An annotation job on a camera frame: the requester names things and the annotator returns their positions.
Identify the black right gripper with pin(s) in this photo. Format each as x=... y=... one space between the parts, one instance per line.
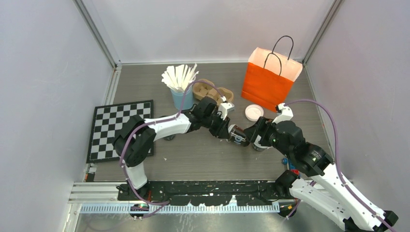
x=251 y=132

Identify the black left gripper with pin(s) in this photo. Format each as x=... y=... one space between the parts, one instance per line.
x=222 y=131

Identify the black paper coffee cup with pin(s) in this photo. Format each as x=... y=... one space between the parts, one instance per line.
x=259 y=148

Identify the orange paper bag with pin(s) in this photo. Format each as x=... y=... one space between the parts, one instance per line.
x=270 y=76

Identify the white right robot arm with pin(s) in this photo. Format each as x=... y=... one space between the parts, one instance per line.
x=347 y=206

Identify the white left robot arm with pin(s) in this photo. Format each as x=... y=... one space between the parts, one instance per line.
x=133 y=142

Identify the stack of white lids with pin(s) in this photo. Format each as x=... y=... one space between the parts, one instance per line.
x=253 y=112

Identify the brown cardboard cup carrier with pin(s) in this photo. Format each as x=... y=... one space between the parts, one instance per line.
x=201 y=90

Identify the light blue cup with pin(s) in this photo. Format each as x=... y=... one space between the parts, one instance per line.
x=188 y=100

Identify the blue toy block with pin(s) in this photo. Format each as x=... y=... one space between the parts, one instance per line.
x=289 y=165

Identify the white wooden stir sticks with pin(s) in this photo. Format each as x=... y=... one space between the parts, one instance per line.
x=177 y=78

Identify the black white chessboard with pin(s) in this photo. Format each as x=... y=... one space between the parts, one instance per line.
x=107 y=121

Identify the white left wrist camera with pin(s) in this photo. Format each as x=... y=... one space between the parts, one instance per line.
x=224 y=108

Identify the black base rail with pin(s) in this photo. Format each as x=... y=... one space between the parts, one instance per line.
x=208 y=193

